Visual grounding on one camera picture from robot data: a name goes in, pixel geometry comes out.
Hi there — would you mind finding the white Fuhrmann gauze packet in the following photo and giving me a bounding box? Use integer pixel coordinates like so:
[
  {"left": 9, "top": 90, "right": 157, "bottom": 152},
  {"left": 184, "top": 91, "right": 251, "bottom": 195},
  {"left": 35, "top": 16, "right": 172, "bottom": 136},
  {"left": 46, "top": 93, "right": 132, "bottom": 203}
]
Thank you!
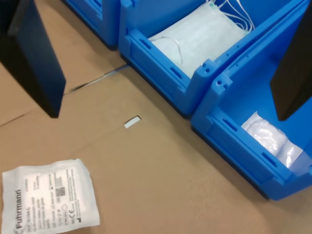
[{"left": 1, "top": 158, "right": 101, "bottom": 234}]

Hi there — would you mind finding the blue bin holding cotton packet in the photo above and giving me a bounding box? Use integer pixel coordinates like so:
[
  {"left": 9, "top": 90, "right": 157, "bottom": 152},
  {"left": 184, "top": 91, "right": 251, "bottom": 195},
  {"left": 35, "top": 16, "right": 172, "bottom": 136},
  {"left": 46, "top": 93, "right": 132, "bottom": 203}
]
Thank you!
[{"left": 190, "top": 0, "right": 312, "bottom": 202}]

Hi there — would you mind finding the clear packet of white cotton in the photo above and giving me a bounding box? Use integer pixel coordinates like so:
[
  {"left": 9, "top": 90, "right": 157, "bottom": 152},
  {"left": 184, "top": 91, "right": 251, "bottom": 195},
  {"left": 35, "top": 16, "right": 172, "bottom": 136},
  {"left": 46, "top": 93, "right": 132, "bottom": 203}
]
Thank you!
[{"left": 241, "top": 111, "right": 304, "bottom": 169}]

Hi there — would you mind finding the brown cardboard sheet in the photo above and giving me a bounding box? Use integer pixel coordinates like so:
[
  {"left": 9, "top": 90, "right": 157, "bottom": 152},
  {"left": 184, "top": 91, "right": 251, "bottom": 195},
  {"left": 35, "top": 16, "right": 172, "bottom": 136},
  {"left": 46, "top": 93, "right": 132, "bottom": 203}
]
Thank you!
[
  {"left": 0, "top": 65, "right": 312, "bottom": 234},
  {"left": 0, "top": 0, "right": 128, "bottom": 126}
]

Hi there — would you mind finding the blue bin holding tube packets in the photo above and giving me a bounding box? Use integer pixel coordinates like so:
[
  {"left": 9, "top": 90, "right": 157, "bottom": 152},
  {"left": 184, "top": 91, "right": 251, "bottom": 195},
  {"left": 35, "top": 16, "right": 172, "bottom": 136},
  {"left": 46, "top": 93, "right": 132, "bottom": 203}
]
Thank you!
[{"left": 60, "top": 0, "right": 121, "bottom": 51}]

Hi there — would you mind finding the stack of white face masks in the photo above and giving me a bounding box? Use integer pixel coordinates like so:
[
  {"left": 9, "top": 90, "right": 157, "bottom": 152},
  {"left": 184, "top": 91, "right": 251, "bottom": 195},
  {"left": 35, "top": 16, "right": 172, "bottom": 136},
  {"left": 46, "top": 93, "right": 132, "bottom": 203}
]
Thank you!
[{"left": 148, "top": 0, "right": 256, "bottom": 79}]

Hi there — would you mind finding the blue bin holding face masks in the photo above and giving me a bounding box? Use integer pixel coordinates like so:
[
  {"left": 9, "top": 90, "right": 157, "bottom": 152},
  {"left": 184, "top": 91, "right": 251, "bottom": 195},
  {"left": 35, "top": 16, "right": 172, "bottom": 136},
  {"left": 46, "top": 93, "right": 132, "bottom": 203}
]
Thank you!
[{"left": 118, "top": 0, "right": 312, "bottom": 119}]

